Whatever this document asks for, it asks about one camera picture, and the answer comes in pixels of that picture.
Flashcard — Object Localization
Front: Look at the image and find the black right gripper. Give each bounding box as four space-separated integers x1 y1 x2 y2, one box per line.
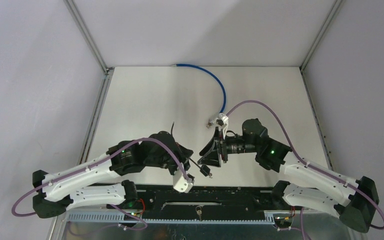
197 127 258 168

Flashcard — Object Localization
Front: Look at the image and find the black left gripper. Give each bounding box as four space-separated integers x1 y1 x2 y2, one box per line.
145 143 193 179

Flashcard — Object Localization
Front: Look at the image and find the black cable lock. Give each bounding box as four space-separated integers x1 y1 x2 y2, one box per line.
170 121 211 178

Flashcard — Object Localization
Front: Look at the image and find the padlock key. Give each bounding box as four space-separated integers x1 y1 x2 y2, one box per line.
195 205 202 221

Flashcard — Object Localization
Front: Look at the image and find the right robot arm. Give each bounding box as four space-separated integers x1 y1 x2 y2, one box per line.
198 118 379 233

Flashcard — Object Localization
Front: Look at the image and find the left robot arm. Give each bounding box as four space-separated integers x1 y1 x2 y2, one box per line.
32 131 194 219

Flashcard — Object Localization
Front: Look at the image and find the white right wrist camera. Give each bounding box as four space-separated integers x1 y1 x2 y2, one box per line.
215 113 229 139

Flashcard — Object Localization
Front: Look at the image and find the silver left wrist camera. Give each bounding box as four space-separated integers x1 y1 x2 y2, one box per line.
173 171 195 193

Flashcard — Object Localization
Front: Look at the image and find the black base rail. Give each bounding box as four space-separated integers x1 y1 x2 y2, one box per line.
118 184 296 222

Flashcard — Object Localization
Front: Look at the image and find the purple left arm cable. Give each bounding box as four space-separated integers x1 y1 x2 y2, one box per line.
11 137 191 232

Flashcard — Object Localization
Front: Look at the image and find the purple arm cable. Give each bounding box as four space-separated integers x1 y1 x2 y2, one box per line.
226 99 384 240
11 137 191 232

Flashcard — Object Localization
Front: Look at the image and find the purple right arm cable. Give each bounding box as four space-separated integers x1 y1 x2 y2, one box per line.
226 99 384 240

